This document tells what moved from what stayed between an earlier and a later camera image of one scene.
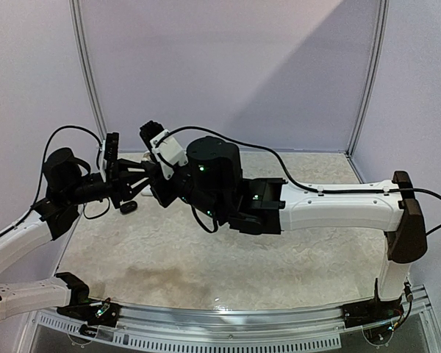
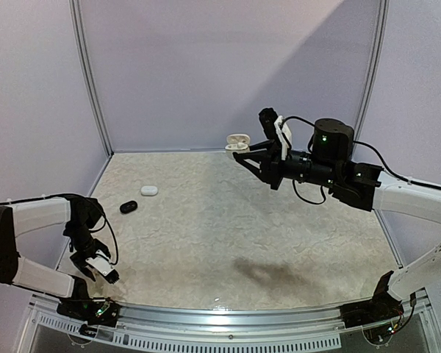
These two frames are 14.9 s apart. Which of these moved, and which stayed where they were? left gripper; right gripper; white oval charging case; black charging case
Moved: right gripper; left gripper
Stayed: white oval charging case; black charging case
